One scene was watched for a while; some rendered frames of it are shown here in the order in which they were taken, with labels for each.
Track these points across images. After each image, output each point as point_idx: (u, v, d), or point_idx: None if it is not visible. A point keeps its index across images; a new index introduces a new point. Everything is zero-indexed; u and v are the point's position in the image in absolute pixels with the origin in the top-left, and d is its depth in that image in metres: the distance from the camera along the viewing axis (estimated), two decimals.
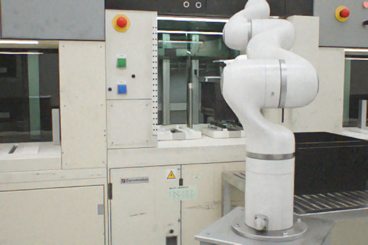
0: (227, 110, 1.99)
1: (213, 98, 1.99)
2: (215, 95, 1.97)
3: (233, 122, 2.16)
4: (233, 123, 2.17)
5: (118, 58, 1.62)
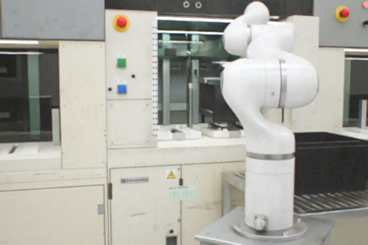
0: (226, 113, 2.00)
1: (211, 100, 1.99)
2: (215, 98, 1.97)
3: (230, 123, 2.18)
4: (230, 123, 2.18)
5: (118, 58, 1.62)
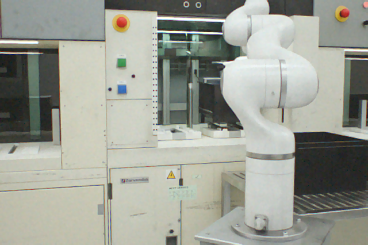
0: (226, 113, 2.00)
1: (211, 100, 1.99)
2: (214, 98, 1.97)
3: (230, 123, 2.18)
4: (230, 123, 2.18)
5: (118, 58, 1.62)
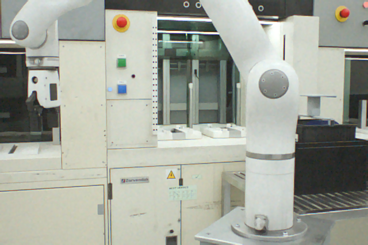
0: None
1: None
2: None
3: None
4: None
5: (118, 58, 1.62)
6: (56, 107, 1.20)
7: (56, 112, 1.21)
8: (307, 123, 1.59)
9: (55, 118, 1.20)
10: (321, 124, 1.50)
